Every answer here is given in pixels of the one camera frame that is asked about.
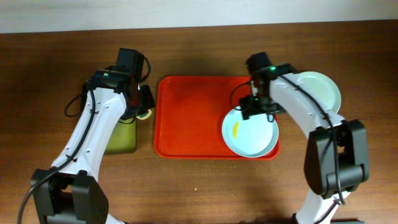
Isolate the green yellow sponge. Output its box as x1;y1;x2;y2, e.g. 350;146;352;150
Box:
136;109;152;120

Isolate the light blue plate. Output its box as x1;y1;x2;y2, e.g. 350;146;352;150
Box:
221;108;279;159

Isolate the mint green plate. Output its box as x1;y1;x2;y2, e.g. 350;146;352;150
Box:
298;72;341;113

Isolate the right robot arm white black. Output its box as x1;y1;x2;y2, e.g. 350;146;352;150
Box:
240;63;369;223

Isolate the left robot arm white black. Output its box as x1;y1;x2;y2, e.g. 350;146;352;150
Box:
28;70;154;223

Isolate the black tray with soapy water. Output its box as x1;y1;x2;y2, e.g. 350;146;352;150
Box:
81;80;138;156

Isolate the red plastic tray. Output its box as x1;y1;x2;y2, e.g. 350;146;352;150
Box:
154;75;280;161

